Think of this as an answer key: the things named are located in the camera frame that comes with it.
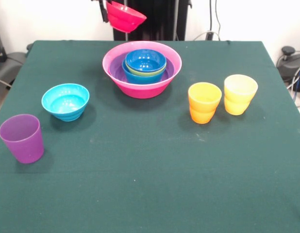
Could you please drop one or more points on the large pink bowl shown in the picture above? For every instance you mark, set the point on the large pink bowl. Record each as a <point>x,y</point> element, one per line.
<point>142,92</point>

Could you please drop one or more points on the cyan bowl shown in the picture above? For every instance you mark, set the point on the cyan bowl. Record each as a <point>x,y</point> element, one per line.
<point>65,103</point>

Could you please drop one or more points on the purple bowl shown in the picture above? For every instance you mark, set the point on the purple bowl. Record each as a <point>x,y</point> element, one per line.
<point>114,69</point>

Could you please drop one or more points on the green bowl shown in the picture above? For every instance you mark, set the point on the green bowl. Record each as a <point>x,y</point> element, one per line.
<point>145,73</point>

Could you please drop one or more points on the yellow cup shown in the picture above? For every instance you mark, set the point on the yellow cup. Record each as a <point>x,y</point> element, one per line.
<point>241,88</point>

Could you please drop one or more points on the dark green tablecloth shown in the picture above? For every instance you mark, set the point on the dark green tablecloth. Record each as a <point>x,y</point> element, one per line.
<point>164,182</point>

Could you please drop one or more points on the black power plug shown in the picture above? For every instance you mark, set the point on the black power plug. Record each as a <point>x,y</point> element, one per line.
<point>209,35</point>

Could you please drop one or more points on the dark blue bowl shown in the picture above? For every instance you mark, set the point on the dark blue bowl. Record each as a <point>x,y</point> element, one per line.
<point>145,61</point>

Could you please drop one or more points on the small red-pink bowl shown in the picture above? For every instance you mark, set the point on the small red-pink bowl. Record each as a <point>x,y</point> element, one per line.
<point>123,19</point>

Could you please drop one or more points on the purple cup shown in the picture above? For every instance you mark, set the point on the purple cup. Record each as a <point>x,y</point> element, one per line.
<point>22,143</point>

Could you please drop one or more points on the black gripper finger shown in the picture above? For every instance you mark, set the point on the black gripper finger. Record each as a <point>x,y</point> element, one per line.
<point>104,12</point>

